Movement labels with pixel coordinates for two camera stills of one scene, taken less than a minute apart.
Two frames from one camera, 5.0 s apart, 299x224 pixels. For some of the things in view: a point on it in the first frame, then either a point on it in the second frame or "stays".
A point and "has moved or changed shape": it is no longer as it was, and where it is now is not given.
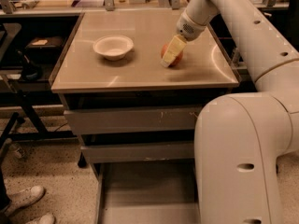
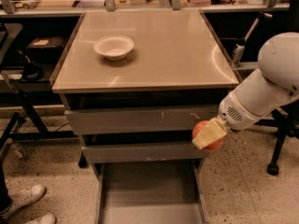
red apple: x=177 y=59 has moved or changed shape
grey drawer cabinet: x=135 y=119 stays
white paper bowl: x=113 y=47 stays
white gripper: x=186 y=28 -> x=229 y=112
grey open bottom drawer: x=148 y=192 stays
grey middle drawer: x=137 y=152 stays
